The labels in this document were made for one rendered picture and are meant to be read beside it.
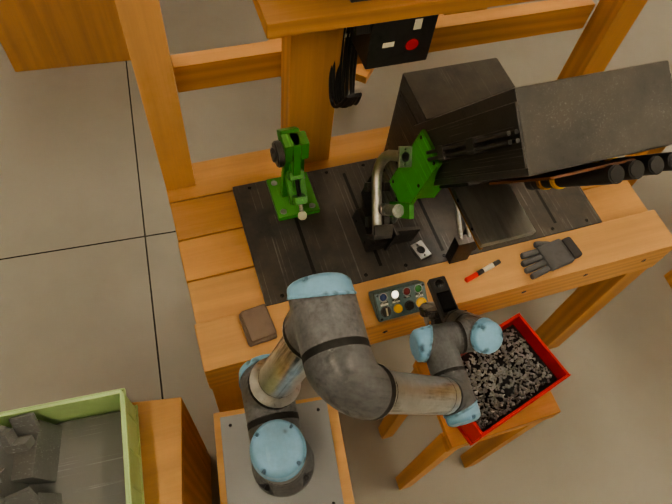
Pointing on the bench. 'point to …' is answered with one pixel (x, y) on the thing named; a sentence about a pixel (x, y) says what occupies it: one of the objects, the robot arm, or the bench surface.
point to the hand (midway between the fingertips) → (424, 303)
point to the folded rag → (257, 325)
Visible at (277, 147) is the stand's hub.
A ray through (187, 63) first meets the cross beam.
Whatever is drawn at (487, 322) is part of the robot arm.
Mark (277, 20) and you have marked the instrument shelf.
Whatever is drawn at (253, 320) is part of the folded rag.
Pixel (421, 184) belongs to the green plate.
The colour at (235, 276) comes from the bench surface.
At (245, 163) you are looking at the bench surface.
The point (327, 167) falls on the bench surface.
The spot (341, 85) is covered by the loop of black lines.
